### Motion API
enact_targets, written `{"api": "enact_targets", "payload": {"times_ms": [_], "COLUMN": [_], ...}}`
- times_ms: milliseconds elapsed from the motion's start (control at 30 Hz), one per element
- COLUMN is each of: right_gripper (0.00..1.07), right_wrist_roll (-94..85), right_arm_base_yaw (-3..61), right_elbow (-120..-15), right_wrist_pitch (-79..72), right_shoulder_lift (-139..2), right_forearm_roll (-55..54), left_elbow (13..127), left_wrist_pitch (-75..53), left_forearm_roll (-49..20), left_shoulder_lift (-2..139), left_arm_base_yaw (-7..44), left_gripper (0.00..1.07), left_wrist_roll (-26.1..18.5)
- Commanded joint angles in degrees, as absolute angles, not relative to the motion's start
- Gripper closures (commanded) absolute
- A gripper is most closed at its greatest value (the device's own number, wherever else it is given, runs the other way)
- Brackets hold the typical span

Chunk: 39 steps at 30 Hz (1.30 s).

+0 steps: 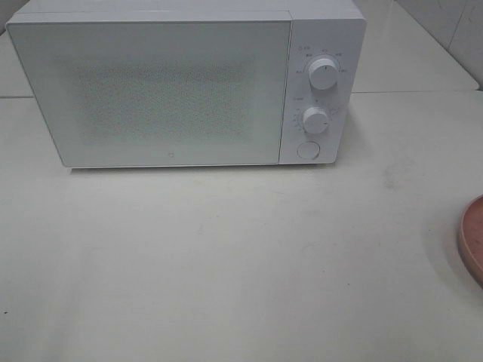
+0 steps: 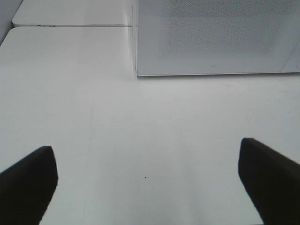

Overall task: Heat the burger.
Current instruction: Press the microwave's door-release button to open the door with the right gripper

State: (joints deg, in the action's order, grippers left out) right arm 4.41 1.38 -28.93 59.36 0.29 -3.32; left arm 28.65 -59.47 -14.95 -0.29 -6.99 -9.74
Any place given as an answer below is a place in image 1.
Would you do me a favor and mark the round white door button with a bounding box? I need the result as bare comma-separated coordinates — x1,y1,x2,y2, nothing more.
297,141,320,160

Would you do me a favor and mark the white microwave door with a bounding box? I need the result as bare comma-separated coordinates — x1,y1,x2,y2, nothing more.
8,21,291,168

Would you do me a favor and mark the pink round plate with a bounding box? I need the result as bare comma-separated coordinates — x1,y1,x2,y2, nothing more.
457,195,482,287

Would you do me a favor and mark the lower white timer knob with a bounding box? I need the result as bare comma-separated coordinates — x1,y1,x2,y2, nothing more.
302,107,330,134

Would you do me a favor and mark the upper white power knob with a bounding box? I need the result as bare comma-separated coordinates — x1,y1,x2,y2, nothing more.
307,55,340,91

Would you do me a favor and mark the white microwave oven body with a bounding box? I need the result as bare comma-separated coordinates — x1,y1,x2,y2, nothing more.
5,1,367,167

